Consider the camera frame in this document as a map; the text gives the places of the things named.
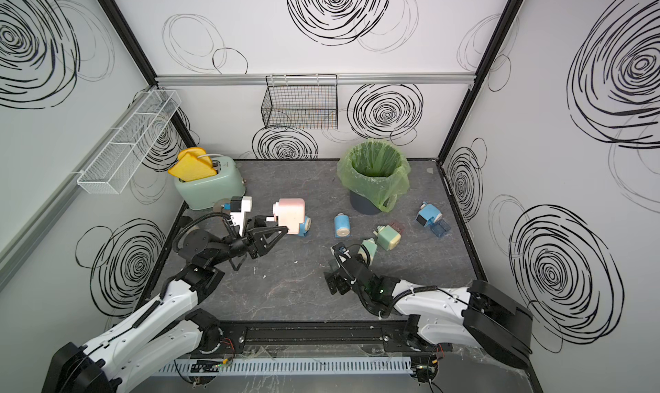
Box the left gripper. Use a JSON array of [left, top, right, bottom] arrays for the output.
[[209, 218, 285, 269]]

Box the blue sharpener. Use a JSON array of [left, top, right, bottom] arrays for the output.
[[298, 216, 311, 237], [334, 214, 351, 238], [416, 201, 443, 228]]

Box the green sharpener bottom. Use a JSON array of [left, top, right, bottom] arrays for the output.
[[359, 238, 377, 266]]

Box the green sharpener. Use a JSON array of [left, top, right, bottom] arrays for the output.
[[374, 226, 402, 251], [359, 238, 377, 266]]

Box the pink pencil sharpener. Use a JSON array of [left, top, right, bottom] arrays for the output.
[[266, 198, 307, 236]]

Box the blue sharpener tray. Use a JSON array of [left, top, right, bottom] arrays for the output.
[[430, 219, 451, 238]]

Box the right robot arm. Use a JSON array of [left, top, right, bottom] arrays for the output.
[[325, 243, 533, 370]]

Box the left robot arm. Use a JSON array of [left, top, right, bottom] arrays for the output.
[[42, 214, 289, 392]]

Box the mint green toaster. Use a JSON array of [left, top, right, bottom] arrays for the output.
[[174, 157, 247, 210]]

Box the bin with green bag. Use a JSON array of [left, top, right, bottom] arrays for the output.
[[337, 140, 411, 215]]

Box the yellow toy toast slice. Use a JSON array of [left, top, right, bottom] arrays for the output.
[[168, 147, 218, 183]]

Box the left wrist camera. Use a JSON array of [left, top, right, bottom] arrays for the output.
[[225, 195, 253, 236]]

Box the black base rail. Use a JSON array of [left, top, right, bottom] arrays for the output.
[[133, 317, 522, 355]]

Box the grey slotted cable duct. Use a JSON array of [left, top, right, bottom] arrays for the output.
[[154, 357, 414, 379]]

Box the black wire basket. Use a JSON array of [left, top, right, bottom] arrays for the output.
[[261, 74, 339, 130]]

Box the white wire shelf basket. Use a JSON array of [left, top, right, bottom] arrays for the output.
[[77, 89, 182, 195]]

